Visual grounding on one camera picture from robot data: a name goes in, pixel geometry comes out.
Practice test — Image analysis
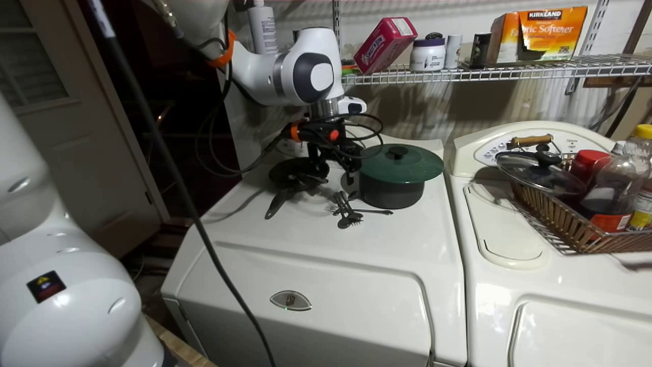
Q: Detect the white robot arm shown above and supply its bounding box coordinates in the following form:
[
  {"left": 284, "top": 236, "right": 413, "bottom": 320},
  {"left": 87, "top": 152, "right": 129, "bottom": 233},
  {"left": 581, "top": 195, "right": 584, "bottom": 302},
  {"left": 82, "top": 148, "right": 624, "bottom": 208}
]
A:
[{"left": 162, "top": 0, "right": 368, "bottom": 169}]

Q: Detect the white dryer machine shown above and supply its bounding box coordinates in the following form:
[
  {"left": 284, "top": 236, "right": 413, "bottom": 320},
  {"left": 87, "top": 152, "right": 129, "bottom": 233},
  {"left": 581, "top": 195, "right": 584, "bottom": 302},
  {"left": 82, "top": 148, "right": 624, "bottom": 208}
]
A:
[{"left": 446, "top": 119, "right": 652, "bottom": 367}]

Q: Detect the orange softener box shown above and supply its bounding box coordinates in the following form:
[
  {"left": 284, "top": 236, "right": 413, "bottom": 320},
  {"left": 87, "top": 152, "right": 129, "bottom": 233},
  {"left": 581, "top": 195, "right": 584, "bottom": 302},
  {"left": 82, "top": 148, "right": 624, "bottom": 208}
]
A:
[{"left": 488, "top": 6, "right": 588, "bottom": 63}]

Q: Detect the white washing machine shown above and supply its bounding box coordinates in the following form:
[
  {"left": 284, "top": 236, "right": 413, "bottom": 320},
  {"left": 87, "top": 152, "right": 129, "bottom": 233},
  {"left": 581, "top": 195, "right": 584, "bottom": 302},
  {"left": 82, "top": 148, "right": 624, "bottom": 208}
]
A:
[{"left": 162, "top": 164, "right": 469, "bottom": 367}]

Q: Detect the wicker basket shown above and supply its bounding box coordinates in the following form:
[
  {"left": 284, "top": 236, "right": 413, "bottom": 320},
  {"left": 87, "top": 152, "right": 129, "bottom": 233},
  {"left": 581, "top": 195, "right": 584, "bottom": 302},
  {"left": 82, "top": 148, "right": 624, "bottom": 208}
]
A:
[{"left": 512, "top": 182, "right": 652, "bottom": 255}]

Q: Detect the glass pot lid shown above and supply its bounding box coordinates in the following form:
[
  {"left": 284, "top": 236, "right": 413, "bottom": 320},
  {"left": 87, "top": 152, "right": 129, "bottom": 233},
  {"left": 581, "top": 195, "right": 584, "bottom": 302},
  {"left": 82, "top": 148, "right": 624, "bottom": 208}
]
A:
[{"left": 496, "top": 135, "right": 588, "bottom": 195}]

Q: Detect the red pink box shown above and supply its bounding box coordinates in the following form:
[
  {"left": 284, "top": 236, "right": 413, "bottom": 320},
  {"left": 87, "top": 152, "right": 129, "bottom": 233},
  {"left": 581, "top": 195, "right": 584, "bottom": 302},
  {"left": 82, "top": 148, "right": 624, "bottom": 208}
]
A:
[{"left": 356, "top": 15, "right": 418, "bottom": 73}]

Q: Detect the green lidded pot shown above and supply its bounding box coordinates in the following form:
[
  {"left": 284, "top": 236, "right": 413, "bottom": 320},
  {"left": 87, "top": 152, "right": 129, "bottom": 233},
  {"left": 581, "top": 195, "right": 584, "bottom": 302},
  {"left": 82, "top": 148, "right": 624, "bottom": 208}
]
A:
[{"left": 359, "top": 143, "right": 445, "bottom": 209}]

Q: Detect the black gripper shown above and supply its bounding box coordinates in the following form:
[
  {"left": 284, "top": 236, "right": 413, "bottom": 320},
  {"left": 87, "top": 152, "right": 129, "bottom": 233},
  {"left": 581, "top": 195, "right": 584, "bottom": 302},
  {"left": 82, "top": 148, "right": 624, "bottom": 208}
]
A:
[{"left": 284, "top": 116, "right": 361, "bottom": 171}]

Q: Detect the red capped bottle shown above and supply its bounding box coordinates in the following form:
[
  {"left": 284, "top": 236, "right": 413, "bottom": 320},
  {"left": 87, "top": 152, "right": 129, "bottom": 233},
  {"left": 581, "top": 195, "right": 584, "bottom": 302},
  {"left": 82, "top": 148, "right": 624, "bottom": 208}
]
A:
[{"left": 571, "top": 146, "right": 652, "bottom": 235}]

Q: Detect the black frying pan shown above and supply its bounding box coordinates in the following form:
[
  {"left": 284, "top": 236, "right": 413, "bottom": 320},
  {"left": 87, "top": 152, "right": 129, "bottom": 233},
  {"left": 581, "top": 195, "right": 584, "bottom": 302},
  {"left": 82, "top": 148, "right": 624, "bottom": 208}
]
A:
[{"left": 266, "top": 156, "right": 331, "bottom": 218}]

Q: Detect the black cable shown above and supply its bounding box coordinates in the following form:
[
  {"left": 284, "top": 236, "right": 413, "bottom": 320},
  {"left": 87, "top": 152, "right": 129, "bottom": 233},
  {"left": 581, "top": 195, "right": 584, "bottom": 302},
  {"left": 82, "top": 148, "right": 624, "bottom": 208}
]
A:
[{"left": 84, "top": 0, "right": 282, "bottom": 367}]

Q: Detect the white jar dark lid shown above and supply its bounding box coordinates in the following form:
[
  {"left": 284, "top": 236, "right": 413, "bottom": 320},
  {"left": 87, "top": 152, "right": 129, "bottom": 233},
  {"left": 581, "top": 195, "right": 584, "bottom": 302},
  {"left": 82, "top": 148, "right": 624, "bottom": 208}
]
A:
[{"left": 411, "top": 33, "right": 446, "bottom": 73}]

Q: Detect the white wire shelf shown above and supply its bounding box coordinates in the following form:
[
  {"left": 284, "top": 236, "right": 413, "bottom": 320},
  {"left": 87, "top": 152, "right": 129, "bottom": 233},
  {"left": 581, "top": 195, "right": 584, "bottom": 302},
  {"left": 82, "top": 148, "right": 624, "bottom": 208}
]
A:
[{"left": 343, "top": 54, "right": 652, "bottom": 88}]

